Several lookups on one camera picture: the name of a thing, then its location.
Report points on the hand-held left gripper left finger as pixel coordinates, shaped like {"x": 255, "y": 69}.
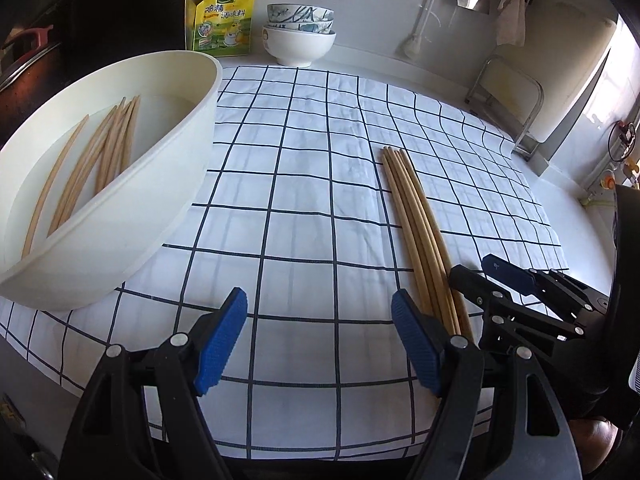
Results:
{"x": 215, "y": 345}

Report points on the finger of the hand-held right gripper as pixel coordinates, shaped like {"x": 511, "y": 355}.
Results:
{"x": 500, "y": 320}
{"x": 510, "y": 272}

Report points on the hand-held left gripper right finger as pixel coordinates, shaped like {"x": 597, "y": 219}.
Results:
{"x": 417, "y": 345}

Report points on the long wooden chopstick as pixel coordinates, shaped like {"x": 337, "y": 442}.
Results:
{"x": 400, "y": 210}
{"x": 440, "y": 260}
{"x": 422, "y": 260}
{"x": 431, "y": 260}

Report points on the white round basin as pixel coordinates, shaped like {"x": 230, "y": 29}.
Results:
{"x": 165, "y": 195}

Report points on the bunch of wooden chopsticks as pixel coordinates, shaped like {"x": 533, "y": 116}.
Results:
{"x": 117, "y": 145}

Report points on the white checked cloth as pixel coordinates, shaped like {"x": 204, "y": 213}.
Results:
{"x": 300, "y": 210}

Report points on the white appliance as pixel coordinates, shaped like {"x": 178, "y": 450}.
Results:
{"x": 575, "y": 90}

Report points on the beige hanging cloth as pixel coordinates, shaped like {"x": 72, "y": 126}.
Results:
{"x": 511, "y": 20}

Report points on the white printed bowl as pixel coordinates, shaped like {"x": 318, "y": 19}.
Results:
{"x": 300, "y": 50}

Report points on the yellow seasoning pouch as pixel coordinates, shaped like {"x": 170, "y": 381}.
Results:
{"x": 220, "y": 25}

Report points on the blue patterned bowl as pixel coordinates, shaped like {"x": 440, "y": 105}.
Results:
{"x": 300, "y": 14}
{"x": 300, "y": 28}

